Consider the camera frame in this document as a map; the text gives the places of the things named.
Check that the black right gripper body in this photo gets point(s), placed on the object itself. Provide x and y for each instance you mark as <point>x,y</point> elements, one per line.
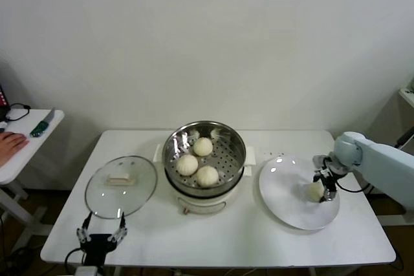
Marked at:
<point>331,180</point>

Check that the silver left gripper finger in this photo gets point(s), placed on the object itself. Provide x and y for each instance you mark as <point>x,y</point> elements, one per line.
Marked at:
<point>121,227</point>
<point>84,227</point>

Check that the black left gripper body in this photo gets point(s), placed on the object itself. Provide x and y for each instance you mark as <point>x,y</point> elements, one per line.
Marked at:
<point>97,245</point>

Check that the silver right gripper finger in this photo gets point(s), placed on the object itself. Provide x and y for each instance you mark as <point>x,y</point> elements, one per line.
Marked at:
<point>318,176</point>
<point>330,195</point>

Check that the white steamed baozi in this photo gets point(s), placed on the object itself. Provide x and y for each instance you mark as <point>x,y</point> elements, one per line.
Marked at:
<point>202,146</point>
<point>314,192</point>
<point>187,164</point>
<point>207,176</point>

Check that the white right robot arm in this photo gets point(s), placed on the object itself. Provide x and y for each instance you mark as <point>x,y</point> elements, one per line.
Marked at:
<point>381,163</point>

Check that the stainless steel steamer basket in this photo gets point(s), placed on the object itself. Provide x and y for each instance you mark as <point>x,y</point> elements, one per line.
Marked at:
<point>233,153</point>

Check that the bare person hand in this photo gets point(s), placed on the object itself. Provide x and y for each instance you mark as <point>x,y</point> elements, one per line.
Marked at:
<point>11,143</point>

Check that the white round plate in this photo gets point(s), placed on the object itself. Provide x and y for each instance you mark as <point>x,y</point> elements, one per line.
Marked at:
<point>284,192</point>

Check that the cream electric cooker pot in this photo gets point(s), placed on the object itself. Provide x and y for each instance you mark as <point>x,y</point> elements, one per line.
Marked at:
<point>200,203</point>

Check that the white side table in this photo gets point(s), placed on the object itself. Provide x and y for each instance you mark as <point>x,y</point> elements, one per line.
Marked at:
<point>26,159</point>

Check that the white shelf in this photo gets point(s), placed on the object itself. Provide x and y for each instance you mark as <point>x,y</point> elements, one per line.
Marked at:
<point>408,96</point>

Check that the laptop screen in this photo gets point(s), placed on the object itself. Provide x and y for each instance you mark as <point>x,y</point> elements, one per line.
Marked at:
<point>2,96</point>

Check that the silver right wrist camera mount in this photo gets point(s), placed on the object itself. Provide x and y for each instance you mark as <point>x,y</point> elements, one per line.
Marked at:
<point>336,166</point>

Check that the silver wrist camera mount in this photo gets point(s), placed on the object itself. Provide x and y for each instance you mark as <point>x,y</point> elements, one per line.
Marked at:
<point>86,271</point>
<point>336,166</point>

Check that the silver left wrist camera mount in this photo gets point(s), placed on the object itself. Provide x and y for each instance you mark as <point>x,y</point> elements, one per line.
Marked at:
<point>86,271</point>

